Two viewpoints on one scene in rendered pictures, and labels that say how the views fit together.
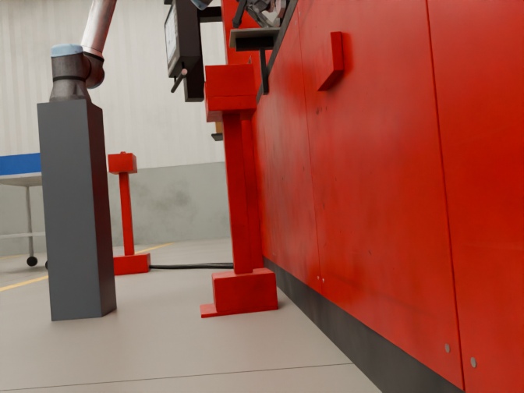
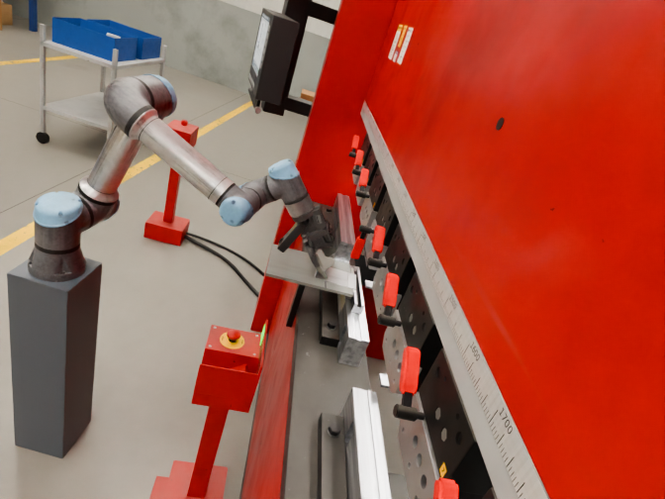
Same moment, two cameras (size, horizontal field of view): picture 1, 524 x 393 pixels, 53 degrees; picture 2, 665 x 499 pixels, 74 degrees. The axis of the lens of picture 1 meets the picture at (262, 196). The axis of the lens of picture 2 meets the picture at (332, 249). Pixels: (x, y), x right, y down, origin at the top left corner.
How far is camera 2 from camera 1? 1.61 m
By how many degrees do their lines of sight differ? 29
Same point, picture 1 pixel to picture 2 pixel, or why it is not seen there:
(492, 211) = not seen: outside the picture
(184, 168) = not seen: hidden behind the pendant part
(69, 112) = (46, 297)
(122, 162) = not seen: hidden behind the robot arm
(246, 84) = (244, 391)
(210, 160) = (316, 31)
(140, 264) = (174, 238)
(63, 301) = (27, 437)
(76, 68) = (63, 242)
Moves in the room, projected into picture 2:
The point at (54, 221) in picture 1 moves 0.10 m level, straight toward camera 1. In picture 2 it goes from (22, 380) to (13, 405)
